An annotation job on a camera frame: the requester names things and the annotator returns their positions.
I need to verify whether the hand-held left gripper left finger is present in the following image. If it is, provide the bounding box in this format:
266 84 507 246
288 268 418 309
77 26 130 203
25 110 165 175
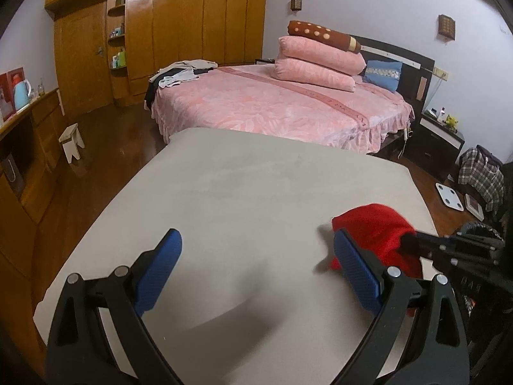
45 228 183 385

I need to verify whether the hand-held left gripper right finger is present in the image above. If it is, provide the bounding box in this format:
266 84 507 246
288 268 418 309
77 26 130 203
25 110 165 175
332 228 470 385

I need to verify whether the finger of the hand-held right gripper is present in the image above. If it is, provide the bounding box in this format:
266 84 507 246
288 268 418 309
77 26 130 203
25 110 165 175
401 235 458 265
415 230 503 249

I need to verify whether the black lined trash bin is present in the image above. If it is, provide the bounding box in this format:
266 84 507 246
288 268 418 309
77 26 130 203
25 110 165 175
456 218 509 242

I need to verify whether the red knit glove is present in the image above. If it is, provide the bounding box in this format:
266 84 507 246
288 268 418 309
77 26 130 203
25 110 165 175
329 204 423 317

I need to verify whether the white bathroom scale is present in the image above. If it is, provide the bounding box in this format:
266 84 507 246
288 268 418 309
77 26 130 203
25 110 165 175
435 182 467 212

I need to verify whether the plaid bag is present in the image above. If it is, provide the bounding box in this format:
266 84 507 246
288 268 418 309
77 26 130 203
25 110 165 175
458 146 506 213

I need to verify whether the dark nightstand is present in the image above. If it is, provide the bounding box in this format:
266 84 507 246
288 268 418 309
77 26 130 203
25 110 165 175
405 110 466 181

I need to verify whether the beige table cover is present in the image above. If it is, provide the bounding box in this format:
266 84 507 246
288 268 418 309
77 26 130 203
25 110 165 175
34 127 437 385

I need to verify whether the white wooden stool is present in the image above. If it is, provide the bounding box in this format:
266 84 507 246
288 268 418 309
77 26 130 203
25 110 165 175
59 124 86 165

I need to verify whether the pile of clothes on bed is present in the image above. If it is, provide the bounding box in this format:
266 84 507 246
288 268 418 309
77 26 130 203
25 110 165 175
143 70 213 111

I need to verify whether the blue cushion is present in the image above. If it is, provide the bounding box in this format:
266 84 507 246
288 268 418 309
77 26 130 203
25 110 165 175
363 60 402 92

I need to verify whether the wooden sideboard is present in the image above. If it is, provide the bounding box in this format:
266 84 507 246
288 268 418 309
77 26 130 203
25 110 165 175
0 88 67 370

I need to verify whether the white garment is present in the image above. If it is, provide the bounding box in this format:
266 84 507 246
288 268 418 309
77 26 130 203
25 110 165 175
158 70 199 89

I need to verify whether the pink bed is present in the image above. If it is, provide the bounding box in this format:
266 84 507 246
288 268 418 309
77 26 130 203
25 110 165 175
151 63 415 155

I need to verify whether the pink pillow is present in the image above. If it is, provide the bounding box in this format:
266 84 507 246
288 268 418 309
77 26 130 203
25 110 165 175
273 58 357 92
278 35 367 76

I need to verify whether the beige garment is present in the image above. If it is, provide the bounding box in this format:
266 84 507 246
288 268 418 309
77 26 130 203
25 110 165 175
162 60 219 73

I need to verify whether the blue thermos kettle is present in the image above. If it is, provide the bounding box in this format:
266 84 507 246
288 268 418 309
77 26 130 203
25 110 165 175
11 74 33 111

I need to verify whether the red box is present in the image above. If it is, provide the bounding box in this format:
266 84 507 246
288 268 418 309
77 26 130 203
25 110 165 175
0 67 28 123

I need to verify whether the brown dotted bolster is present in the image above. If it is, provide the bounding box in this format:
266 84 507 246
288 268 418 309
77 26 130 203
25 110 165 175
287 21 361 54

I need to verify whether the wooden wardrobe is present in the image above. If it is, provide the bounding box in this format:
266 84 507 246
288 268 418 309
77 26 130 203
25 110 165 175
44 0 268 107

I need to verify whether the picture frame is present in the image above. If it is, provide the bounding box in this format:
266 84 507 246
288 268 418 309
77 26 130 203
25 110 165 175
464 193 485 221

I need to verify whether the white cable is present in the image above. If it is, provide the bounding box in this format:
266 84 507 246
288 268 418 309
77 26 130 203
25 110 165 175
399 126 413 157

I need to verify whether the dark wooden bed frame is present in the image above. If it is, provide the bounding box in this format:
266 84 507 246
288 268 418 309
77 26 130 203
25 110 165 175
349 34 435 157

